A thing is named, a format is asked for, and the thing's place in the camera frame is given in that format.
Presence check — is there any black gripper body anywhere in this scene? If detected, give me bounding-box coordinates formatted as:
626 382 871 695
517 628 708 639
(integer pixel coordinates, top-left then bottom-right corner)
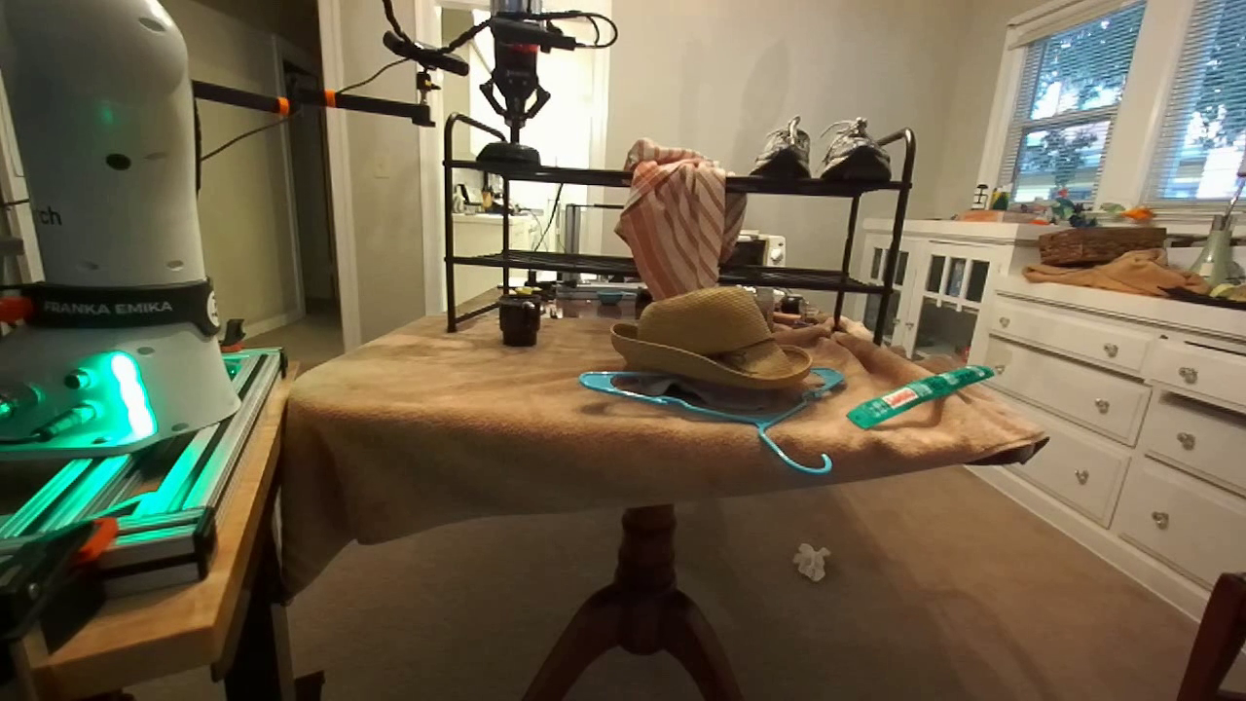
481 12 561 110

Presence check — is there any small black cooker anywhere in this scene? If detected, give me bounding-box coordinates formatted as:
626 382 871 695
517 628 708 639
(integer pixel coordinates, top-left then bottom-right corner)
474 136 547 173

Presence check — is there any silver pot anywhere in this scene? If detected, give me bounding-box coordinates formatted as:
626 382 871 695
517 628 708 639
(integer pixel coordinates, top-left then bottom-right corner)
561 198 632 260

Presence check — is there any black pole with orange rings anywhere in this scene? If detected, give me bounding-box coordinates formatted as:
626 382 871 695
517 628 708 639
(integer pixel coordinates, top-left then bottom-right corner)
190 76 442 133

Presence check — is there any red striped cloth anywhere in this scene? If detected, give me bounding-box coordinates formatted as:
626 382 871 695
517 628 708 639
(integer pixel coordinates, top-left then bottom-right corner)
613 136 731 304

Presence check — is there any small black cup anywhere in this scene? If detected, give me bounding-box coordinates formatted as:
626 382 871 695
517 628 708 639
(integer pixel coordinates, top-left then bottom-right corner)
496 293 548 352

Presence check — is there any dark shoe with silver top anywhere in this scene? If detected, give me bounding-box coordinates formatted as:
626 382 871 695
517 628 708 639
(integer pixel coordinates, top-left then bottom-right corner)
817 114 900 186
749 114 817 186

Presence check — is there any tan straw hat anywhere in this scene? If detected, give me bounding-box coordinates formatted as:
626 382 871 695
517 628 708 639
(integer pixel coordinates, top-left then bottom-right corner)
609 284 823 399

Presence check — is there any round table with tan cloth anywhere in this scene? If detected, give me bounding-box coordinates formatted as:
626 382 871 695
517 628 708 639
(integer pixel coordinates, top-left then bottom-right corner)
277 310 1054 603

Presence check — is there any black metal shelf rack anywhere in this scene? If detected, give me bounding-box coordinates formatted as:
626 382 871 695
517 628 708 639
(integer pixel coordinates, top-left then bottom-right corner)
442 110 918 352

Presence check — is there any blue clothes hanger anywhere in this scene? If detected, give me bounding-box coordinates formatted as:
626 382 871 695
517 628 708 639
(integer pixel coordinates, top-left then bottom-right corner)
577 364 854 482

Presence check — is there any white glass door cabinet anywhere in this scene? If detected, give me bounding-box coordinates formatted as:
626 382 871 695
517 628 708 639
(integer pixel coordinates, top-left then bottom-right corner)
854 215 1044 373

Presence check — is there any teal packaged tool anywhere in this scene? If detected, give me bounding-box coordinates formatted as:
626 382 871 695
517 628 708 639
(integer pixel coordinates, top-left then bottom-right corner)
843 364 1002 433

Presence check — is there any crumpled white paper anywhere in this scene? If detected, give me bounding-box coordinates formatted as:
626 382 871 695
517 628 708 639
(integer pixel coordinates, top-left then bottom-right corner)
792 537 837 590

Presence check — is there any brown wooden basket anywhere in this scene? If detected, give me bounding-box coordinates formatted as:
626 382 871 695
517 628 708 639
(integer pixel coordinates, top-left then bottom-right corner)
1037 221 1174 272

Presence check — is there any white framed window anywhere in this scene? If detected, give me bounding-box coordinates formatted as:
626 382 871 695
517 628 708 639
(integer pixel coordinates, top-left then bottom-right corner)
972 0 1246 220

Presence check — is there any wooden robot stand board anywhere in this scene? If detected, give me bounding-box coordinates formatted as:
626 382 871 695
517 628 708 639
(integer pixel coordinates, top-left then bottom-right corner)
21 358 305 695

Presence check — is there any brown cloth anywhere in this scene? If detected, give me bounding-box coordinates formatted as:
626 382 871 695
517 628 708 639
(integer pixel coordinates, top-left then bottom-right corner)
1021 251 1209 304

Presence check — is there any white dresser with drawers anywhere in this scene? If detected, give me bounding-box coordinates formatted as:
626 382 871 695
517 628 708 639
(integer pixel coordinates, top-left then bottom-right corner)
970 272 1246 622

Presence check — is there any dark wooden chair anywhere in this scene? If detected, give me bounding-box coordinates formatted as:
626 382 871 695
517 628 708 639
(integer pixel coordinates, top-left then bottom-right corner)
1174 568 1246 701

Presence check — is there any dark wooden table pedestal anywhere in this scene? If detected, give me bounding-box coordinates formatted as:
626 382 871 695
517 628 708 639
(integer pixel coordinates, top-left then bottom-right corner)
517 503 753 701

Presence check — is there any aluminium rail frame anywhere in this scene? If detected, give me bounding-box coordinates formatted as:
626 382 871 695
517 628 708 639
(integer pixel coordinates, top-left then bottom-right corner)
0 345 290 598

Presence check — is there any orange clamp handle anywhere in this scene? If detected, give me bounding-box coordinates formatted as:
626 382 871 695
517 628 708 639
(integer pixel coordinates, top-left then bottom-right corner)
72 515 129 572

